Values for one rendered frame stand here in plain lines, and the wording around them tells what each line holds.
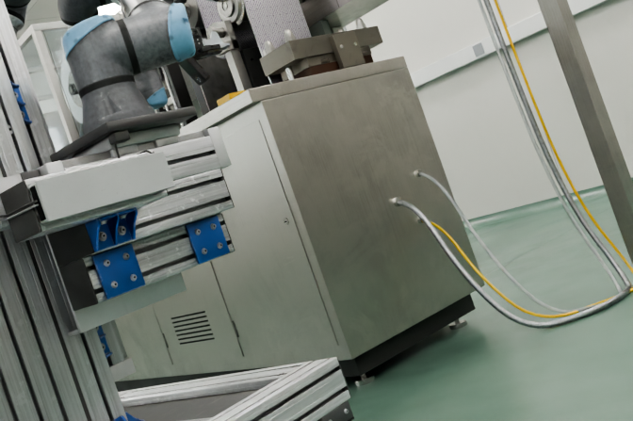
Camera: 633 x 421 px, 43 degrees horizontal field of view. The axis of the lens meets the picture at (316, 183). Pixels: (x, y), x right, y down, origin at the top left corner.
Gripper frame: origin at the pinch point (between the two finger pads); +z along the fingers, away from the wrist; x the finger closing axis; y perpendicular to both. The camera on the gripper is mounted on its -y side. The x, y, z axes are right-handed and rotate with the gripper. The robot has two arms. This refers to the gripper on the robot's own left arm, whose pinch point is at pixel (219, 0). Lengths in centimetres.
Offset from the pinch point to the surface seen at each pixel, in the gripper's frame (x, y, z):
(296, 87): -31, -35, 19
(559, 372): -90, -106, 71
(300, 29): -5.2, 4.5, 29.3
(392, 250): -31, -68, 65
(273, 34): -5.2, -3.5, 20.0
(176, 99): 29.2, -23.4, 8.1
